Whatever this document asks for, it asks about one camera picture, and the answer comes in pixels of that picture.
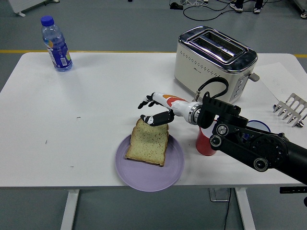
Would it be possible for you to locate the red mug white inside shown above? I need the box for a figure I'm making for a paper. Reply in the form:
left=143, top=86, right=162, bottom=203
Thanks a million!
left=195, top=118, right=220, bottom=156

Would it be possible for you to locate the white floor heater panel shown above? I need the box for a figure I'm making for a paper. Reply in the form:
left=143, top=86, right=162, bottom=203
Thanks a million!
left=7, top=0, right=59, bottom=17

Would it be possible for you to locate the black table control panel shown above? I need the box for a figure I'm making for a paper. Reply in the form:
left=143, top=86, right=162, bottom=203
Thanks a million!
left=279, top=185, right=307, bottom=194

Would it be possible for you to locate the white wire floor stand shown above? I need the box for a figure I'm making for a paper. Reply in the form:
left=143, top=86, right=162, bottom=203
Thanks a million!
left=181, top=0, right=209, bottom=7

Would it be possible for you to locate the blue mug white inside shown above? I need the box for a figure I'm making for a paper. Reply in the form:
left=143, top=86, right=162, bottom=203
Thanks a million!
left=246, top=120, right=272, bottom=133

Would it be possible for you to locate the grey metal table bracket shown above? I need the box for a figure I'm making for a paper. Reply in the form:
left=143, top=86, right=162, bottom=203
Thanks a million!
left=208, top=188, right=232, bottom=202

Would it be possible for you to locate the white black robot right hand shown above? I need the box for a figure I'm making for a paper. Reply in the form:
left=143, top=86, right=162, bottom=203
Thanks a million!
left=137, top=92, right=195, bottom=127

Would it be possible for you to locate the silver metal toast rack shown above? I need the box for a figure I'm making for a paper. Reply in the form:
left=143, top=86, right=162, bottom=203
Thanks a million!
left=272, top=92, right=307, bottom=127

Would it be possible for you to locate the white equipment base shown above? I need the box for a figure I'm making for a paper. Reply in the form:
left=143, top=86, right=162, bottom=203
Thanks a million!
left=291, top=0, right=307, bottom=19

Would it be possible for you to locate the thin black hanging cable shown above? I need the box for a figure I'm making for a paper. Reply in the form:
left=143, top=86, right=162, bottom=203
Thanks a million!
left=223, top=189, right=232, bottom=230

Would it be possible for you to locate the cream and chrome toaster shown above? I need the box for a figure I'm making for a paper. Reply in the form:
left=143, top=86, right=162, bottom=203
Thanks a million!
left=174, top=25, right=260, bottom=106

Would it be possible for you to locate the black floor cable loop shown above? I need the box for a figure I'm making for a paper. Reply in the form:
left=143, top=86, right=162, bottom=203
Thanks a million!
left=183, top=0, right=231, bottom=20

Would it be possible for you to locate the brown bread slice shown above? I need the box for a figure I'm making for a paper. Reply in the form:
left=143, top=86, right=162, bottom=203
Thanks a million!
left=124, top=117, right=170, bottom=168

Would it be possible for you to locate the white table leg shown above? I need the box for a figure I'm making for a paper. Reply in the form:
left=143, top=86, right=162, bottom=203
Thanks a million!
left=59, top=189, right=80, bottom=230
left=235, top=187, right=256, bottom=230

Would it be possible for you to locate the white paper sheet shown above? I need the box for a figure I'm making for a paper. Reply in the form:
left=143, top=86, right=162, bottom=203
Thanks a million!
left=254, top=61, right=307, bottom=99

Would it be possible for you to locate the clear water bottle blue cap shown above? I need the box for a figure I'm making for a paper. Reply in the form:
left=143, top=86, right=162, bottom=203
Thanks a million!
left=40, top=15, right=73, bottom=72

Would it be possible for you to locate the purple round plate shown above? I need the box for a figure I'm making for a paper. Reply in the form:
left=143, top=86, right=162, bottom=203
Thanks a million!
left=115, top=133, right=185, bottom=192

